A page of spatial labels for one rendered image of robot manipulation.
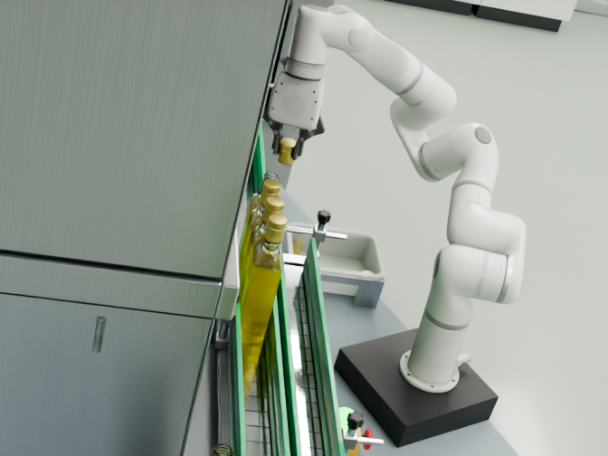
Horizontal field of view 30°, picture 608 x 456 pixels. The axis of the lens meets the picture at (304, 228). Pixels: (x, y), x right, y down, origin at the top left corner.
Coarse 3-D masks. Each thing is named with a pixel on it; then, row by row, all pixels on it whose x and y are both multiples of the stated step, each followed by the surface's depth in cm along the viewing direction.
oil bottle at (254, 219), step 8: (256, 208) 221; (248, 216) 222; (256, 216) 219; (248, 224) 220; (256, 224) 218; (248, 232) 219; (248, 240) 220; (240, 256) 226; (240, 264) 224; (240, 272) 225
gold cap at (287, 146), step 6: (288, 138) 231; (282, 144) 229; (288, 144) 229; (294, 144) 229; (282, 150) 229; (288, 150) 229; (282, 156) 230; (288, 156) 230; (282, 162) 230; (288, 162) 230
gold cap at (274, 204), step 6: (270, 198) 211; (276, 198) 212; (270, 204) 210; (276, 204) 210; (282, 204) 211; (264, 210) 212; (270, 210) 211; (276, 210) 211; (282, 210) 212; (264, 216) 212; (264, 222) 213
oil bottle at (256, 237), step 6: (258, 228) 215; (252, 234) 215; (258, 234) 214; (252, 240) 214; (258, 240) 214; (264, 240) 214; (252, 246) 214; (246, 252) 219; (246, 258) 218; (246, 264) 217; (246, 270) 217; (240, 276) 223; (240, 282) 222; (240, 288) 221; (240, 294) 221; (240, 300) 221
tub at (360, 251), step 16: (288, 224) 264; (304, 224) 265; (288, 240) 258; (304, 240) 267; (336, 240) 268; (352, 240) 268; (368, 240) 268; (320, 256) 268; (336, 256) 270; (352, 256) 270; (368, 256) 268; (336, 272) 253; (352, 272) 254; (384, 272) 256
